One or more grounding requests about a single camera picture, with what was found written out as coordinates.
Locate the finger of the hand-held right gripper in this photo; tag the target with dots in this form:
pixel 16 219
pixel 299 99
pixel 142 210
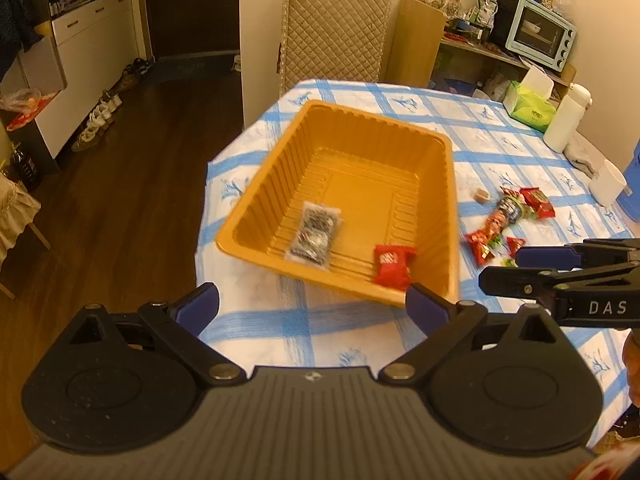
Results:
pixel 510 281
pixel 530 256

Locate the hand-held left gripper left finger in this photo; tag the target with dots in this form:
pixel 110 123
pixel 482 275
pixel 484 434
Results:
pixel 201 305

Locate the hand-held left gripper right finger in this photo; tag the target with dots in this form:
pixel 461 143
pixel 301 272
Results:
pixel 424 307

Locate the green candy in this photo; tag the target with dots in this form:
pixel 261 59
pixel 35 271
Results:
pixel 507 262

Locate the dark green snack packet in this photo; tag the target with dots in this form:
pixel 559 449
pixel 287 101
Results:
pixel 511 207

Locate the orange plastic tray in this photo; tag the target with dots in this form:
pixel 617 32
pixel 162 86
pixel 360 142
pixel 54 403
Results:
pixel 350 180

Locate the person's right hand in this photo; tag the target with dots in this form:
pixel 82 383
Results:
pixel 631 370

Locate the small red candy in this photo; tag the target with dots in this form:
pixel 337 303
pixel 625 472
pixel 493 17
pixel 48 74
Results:
pixel 514 245

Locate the crumpled red snack packet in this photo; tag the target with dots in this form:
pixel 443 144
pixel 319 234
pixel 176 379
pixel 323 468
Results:
pixel 480 246

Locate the long red snack packet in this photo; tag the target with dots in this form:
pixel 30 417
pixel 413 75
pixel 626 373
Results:
pixel 493 225

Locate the red square snack packet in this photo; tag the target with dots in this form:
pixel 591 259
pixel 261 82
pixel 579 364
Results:
pixel 392 266

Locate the red brown snack packet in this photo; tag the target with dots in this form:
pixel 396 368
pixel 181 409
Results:
pixel 537 202

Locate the clear wrapped brown candy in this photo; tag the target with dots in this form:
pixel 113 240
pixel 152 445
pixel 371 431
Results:
pixel 481 195

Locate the white cup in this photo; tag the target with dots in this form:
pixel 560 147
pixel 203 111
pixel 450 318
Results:
pixel 607 182

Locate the grey cloth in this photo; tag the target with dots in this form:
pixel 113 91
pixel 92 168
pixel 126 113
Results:
pixel 582 156

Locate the blue container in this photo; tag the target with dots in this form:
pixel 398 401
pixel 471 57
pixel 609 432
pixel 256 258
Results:
pixel 632 185

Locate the blue checked tablecloth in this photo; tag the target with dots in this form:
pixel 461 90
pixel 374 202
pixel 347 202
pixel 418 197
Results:
pixel 500 135

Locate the clear black snack packet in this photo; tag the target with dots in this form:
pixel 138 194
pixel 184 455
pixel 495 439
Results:
pixel 314 232

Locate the white bottle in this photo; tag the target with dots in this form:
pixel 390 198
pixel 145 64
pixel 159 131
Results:
pixel 565 120

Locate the green tissue box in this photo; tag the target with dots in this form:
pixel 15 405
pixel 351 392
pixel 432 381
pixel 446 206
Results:
pixel 530 105

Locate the beige covered chair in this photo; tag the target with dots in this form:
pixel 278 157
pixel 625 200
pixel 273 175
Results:
pixel 15 210

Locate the wooden shelf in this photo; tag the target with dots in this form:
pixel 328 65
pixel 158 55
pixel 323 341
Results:
pixel 480 52

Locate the row of shoes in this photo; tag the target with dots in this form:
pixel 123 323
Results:
pixel 102 115

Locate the light blue toaster oven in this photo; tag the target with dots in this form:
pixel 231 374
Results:
pixel 540 32

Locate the dark bottle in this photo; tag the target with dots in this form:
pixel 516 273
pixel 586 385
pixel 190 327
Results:
pixel 22 165

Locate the dark door mat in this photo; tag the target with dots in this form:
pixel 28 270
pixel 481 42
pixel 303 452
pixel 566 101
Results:
pixel 185 67

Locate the wooden board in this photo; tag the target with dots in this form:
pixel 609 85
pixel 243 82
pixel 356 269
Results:
pixel 417 45

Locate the green white bag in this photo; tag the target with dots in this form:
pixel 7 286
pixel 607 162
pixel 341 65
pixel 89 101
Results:
pixel 485 10

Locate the orange plastic bag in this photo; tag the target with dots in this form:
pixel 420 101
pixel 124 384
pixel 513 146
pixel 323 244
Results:
pixel 25 105

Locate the orange lid jar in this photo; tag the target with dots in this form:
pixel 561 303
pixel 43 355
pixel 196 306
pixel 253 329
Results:
pixel 442 2

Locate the quilted cover chair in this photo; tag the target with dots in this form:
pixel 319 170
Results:
pixel 332 30

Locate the white cabinet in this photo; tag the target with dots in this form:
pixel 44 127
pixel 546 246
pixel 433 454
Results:
pixel 95 25

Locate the dark wooden door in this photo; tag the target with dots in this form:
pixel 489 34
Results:
pixel 190 5

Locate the dark hanging clothing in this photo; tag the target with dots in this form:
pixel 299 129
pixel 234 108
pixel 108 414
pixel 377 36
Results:
pixel 15 10

